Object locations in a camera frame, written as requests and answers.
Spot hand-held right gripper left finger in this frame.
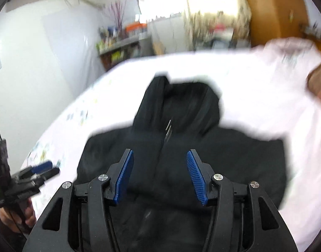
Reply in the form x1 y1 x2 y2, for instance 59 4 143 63
22 148 135 252

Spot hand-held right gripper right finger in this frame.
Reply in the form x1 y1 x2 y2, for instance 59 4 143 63
186 149 299 252

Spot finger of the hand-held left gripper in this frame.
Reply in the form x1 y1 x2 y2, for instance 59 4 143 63
31 161 54 174
36 167 60 182

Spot black hooded jacket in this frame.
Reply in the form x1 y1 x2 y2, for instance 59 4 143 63
76 75 294 252

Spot person's left forearm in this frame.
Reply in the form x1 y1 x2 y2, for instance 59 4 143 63
0 211 28 252

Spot pile of clothes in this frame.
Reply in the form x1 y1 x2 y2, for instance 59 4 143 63
199 22 251 50

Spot person's left hand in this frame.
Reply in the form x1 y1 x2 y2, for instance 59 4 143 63
0 198 37 234

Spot bed with floral pink sheet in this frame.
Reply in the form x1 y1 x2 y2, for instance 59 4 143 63
19 49 321 252

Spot cluttered wooden shelf desk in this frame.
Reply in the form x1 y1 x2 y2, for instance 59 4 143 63
97 35 154 72

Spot row of bottles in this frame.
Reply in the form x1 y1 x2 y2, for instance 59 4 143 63
96 26 125 53

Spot pink folded quilt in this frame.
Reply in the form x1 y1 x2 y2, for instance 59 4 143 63
251 37 321 101

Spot orange lid storage box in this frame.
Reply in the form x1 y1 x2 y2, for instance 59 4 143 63
124 22 148 37

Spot brown fleece blanket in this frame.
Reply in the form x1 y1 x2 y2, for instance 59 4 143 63
306 57 321 103

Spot purple dried branches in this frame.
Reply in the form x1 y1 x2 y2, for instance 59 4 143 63
104 0 127 32

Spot heart print curtain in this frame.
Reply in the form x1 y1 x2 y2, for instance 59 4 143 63
182 0 253 51

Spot window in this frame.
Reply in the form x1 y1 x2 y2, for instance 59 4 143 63
136 0 188 24

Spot wooden wardrobe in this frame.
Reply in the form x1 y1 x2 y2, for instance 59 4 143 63
240 0 310 48

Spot wooden headboard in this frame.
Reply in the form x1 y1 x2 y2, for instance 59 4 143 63
299 22 321 48

